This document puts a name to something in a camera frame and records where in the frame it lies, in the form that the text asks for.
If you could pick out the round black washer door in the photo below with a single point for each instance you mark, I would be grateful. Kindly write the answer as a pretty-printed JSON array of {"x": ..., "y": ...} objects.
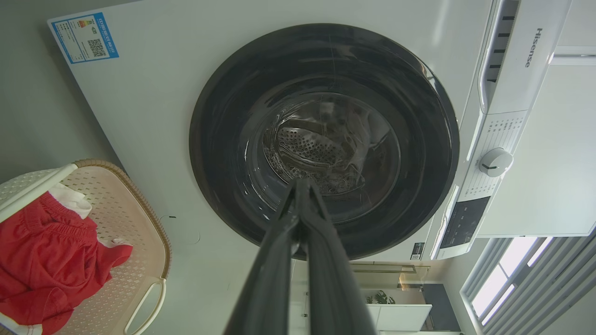
[{"x": 223, "y": 139}]

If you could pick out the red garment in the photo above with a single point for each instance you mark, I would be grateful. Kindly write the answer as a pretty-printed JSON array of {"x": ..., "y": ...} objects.
[{"x": 51, "y": 260}]

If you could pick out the white garment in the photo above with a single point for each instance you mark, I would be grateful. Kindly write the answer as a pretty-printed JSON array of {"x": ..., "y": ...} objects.
[{"x": 72, "y": 200}]

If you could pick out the window with vertical blinds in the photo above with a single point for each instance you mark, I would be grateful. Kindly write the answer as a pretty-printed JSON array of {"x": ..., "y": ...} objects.
[{"x": 526, "y": 279}]

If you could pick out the white washer control knob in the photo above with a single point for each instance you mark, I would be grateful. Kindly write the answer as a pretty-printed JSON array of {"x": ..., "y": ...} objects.
[{"x": 495, "y": 162}]

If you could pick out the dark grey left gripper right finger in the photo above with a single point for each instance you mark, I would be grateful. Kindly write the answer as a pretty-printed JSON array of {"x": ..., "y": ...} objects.
[{"x": 333, "y": 279}]

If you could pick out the white low cabinet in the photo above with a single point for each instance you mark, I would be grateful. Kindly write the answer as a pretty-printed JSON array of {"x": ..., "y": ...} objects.
[{"x": 400, "y": 317}]

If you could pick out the green potted plant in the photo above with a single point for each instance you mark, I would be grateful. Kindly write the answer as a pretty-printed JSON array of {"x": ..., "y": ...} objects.
[{"x": 382, "y": 298}]

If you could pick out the blue energy label sticker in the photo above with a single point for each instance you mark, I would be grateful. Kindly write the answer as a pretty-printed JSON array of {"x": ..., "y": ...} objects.
[{"x": 84, "y": 38}]

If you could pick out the beige perforated laundry basket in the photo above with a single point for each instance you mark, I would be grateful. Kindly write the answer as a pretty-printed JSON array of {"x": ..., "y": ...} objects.
[{"x": 125, "y": 209}]

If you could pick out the small text sticker on washer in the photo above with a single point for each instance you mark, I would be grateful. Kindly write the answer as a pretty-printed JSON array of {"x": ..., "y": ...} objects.
[{"x": 417, "y": 251}]

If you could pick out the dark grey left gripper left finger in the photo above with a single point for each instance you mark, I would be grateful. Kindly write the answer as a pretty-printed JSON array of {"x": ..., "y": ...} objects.
[{"x": 270, "y": 279}]

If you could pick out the round drain filter cover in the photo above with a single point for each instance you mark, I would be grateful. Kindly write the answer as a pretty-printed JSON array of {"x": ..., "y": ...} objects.
[{"x": 184, "y": 232}]

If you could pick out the white front-load washing machine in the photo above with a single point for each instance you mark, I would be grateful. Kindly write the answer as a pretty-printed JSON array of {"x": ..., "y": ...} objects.
[{"x": 153, "y": 116}]

